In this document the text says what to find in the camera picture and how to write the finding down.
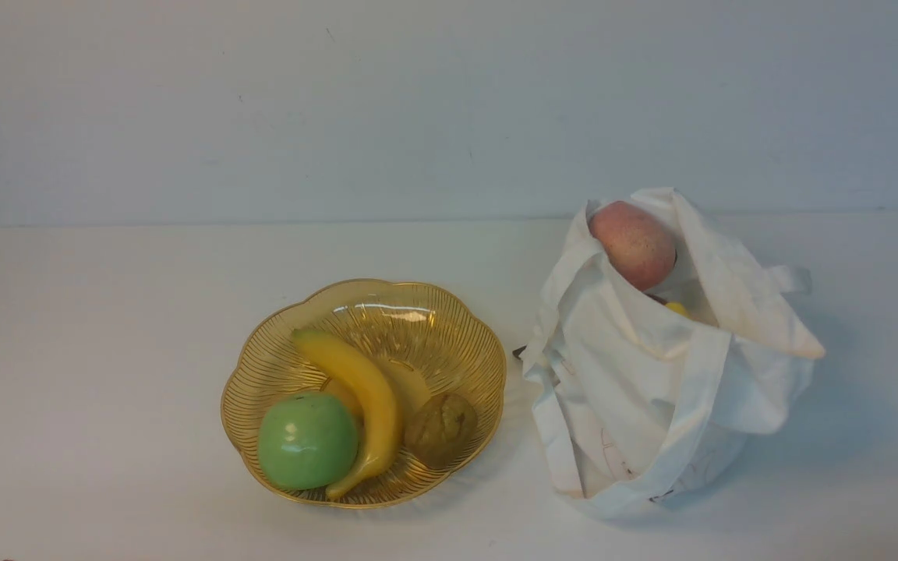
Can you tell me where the pink peach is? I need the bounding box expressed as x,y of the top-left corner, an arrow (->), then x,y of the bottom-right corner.
588,201 -> 677,291

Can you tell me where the white cloth bag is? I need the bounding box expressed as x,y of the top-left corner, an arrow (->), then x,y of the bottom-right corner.
521,189 -> 826,519

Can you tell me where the yellow fruit inside bag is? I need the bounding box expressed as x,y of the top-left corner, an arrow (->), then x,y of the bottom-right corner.
665,302 -> 691,317

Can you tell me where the amber ribbed glass bowl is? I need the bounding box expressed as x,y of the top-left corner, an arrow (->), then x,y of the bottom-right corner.
221,278 -> 508,509

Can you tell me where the yellow banana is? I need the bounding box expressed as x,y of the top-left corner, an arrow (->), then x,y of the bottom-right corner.
292,328 -> 404,501

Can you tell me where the green apple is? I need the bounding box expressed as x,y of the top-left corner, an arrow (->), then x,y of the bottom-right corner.
256,392 -> 359,491

